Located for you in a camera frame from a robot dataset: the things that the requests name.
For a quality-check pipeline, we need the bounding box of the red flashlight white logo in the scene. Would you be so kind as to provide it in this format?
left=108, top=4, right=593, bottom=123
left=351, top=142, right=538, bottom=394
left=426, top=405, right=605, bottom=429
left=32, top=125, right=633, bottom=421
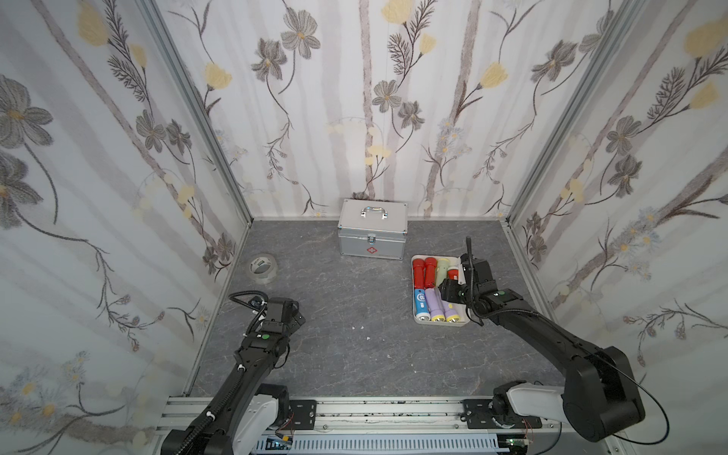
left=447, top=267, right=461, bottom=282

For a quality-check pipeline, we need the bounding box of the pale green flashlight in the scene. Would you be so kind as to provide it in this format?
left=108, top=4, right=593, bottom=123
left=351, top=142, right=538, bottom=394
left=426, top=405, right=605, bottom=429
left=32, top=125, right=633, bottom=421
left=435, top=258, right=450, bottom=287

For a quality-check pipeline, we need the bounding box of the purple flashlight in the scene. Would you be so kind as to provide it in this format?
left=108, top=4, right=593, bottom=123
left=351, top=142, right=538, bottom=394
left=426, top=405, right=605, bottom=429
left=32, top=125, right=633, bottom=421
left=443, top=303, right=461, bottom=322
left=425, top=287, right=447, bottom=322

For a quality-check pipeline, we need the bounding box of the blue flashlight white logo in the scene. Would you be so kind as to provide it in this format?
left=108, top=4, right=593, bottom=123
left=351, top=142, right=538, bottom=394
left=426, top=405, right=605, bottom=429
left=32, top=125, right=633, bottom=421
left=413, top=288, right=430, bottom=322

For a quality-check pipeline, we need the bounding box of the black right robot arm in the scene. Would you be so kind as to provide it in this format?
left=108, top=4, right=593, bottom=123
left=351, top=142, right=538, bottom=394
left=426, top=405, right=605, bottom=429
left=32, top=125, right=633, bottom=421
left=439, top=251, right=647, bottom=443

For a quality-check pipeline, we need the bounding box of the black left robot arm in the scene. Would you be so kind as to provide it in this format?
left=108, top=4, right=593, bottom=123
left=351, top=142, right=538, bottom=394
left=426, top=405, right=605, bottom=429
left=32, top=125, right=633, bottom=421
left=159, top=290, right=305, bottom=454

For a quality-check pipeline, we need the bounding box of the white plastic storage tray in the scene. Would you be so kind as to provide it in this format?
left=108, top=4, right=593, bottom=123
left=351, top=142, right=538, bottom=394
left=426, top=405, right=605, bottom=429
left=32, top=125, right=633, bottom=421
left=411, top=255, right=469, bottom=327

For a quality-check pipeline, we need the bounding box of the clear tape roll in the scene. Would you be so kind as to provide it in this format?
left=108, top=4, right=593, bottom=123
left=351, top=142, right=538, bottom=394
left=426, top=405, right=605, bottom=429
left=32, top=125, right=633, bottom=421
left=246, top=253, right=279, bottom=284

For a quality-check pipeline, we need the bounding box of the silver aluminium first-aid case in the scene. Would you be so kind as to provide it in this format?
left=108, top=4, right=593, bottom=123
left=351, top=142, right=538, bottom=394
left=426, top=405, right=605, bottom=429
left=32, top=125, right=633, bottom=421
left=337, top=199, right=409, bottom=260

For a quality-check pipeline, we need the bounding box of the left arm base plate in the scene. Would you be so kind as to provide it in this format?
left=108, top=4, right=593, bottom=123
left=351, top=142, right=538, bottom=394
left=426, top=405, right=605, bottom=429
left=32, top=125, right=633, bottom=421
left=273, top=399, right=318, bottom=432

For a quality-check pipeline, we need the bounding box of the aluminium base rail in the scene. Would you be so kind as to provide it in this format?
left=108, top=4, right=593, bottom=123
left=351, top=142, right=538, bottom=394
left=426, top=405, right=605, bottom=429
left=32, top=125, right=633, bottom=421
left=150, top=394, right=570, bottom=455

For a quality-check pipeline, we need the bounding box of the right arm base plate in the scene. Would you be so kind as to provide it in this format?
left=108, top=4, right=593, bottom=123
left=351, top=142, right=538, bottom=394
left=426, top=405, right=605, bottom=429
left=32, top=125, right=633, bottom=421
left=461, top=399, right=543, bottom=430

